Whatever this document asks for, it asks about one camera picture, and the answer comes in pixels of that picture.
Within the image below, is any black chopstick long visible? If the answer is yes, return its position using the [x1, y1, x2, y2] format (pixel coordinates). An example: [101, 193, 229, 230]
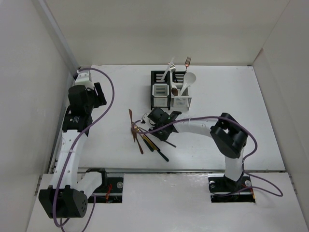
[163, 141, 176, 148]

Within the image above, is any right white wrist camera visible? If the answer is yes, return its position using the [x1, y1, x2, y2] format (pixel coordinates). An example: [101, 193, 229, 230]
[140, 113, 150, 124]

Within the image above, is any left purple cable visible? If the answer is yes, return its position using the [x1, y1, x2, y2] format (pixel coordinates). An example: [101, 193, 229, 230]
[53, 68, 115, 228]

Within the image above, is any purple cable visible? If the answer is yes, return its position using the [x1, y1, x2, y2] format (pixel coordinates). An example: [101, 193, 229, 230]
[132, 116, 283, 198]
[53, 68, 115, 228]

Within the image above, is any large white ceramic spoon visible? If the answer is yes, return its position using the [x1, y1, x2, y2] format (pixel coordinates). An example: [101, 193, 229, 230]
[180, 72, 197, 96]

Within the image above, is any silver steel fork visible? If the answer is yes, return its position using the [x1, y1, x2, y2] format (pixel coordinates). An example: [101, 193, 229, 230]
[169, 62, 176, 72]

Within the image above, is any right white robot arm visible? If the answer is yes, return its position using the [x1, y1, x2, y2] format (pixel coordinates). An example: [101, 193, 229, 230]
[147, 107, 248, 195]

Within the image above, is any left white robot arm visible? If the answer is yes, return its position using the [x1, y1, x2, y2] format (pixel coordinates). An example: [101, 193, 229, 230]
[39, 83, 108, 218]

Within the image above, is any gold fork black handle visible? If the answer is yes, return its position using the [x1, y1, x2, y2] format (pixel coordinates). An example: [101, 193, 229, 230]
[134, 126, 154, 152]

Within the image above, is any brown wooden spoon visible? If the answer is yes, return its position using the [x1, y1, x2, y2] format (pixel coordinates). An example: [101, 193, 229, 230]
[171, 87, 179, 96]

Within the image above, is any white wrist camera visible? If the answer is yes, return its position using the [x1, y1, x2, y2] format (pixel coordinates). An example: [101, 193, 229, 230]
[74, 70, 93, 88]
[140, 113, 150, 124]

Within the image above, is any white slotted utensil container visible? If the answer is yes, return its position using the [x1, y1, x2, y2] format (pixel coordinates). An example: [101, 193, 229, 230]
[170, 71, 192, 112]

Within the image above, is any copper rose-gold fork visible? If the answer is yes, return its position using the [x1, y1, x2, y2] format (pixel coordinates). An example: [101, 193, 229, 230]
[184, 56, 191, 72]

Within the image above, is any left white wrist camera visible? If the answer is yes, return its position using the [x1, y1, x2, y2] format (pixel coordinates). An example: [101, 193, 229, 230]
[74, 70, 93, 88]

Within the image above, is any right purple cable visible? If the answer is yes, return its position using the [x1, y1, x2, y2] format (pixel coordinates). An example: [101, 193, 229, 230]
[132, 116, 283, 198]

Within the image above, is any gold knife black handle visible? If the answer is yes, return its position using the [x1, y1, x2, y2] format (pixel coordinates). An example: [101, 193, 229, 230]
[143, 135, 169, 162]

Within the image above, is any copper rose-gold knife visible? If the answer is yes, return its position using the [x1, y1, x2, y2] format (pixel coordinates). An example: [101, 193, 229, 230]
[128, 109, 144, 154]

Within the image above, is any copper rose-gold spoon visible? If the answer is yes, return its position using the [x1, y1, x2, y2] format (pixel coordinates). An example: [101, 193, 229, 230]
[131, 123, 137, 142]

